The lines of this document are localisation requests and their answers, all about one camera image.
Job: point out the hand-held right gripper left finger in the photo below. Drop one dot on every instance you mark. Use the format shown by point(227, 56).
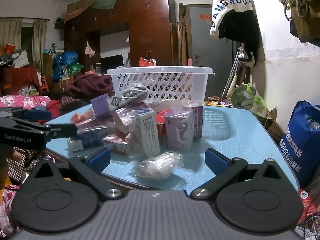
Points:
point(99, 159)

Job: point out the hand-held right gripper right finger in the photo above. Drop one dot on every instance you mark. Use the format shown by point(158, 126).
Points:
point(216, 159)

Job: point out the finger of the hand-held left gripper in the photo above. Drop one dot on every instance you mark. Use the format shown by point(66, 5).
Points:
point(38, 115)
point(62, 131)

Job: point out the black white patterned packet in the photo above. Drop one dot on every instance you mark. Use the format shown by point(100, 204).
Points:
point(130, 95)

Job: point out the white plastic lattice basket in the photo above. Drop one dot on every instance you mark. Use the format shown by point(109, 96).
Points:
point(162, 85)

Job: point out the pink floral blanket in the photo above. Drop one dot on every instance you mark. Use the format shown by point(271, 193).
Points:
point(22, 101)

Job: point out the pink wrapped packet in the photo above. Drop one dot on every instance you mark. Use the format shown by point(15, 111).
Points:
point(115, 142)

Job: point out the dark blue wrapped packet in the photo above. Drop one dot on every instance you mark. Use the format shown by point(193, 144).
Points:
point(87, 137)

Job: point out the checked cloth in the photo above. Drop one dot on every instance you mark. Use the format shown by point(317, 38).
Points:
point(23, 160)

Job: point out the red cloth covered furniture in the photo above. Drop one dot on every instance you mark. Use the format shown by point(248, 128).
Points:
point(18, 77)

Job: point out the slim purple box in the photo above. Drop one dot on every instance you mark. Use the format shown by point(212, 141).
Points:
point(198, 120)

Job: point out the flat lilac box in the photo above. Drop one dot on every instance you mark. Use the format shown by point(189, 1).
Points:
point(100, 106)

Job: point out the pink purple box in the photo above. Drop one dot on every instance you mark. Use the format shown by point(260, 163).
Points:
point(124, 121)

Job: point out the large purple box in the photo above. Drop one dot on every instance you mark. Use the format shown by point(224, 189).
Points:
point(179, 130)

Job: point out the maroon cloth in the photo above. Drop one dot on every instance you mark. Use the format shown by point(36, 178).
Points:
point(87, 85)

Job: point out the tall white printed box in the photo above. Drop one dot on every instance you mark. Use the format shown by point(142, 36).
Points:
point(148, 135)

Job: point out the clear crumpled plastic packet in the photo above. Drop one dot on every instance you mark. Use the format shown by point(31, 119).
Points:
point(160, 166)

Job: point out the snack packets on floor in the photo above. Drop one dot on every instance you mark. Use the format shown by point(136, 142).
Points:
point(216, 101)

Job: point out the white patterned gift bag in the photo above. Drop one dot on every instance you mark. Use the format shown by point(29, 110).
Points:
point(19, 59)

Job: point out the blue plastic bags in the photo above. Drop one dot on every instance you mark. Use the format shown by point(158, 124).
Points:
point(62, 61)

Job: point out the red small box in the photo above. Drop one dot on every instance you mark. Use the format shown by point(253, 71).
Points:
point(162, 123)

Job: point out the brown paper bag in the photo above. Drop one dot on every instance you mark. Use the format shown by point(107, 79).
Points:
point(271, 122)

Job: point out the green plastic bag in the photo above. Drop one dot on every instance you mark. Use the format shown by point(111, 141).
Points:
point(246, 97)

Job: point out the beige curtain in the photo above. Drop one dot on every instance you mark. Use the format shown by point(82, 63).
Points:
point(39, 42)
point(10, 33)

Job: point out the metal crutches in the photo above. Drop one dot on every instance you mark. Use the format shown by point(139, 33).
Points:
point(233, 77)

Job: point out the black television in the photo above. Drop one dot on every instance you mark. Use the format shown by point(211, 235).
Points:
point(111, 63)

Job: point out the white hanging plastic bag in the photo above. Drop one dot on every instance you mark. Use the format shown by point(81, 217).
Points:
point(89, 48)

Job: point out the blue printed tote bag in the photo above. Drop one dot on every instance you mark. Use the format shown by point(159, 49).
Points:
point(300, 145)

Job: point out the grey door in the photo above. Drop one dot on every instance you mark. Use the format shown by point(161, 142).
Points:
point(212, 62)

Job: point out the red cardboard box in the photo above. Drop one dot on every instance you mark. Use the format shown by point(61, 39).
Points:
point(308, 205)

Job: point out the clear plastic bottle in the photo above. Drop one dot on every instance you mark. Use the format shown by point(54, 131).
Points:
point(313, 123)

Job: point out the red packets by wardrobe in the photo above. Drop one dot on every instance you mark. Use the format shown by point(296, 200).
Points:
point(145, 61)

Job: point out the wooden sticks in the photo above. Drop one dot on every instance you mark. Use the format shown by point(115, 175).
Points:
point(182, 37)

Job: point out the black hanging garment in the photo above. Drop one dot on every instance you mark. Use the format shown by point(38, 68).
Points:
point(242, 32)

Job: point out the brown wooden wardrobe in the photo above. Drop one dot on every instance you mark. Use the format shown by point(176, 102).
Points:
point(147, 30)

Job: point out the red door sign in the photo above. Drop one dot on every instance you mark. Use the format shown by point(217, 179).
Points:
point(206, 17)

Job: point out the olive hanging bag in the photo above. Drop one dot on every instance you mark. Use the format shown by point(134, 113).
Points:
point(306, 27)

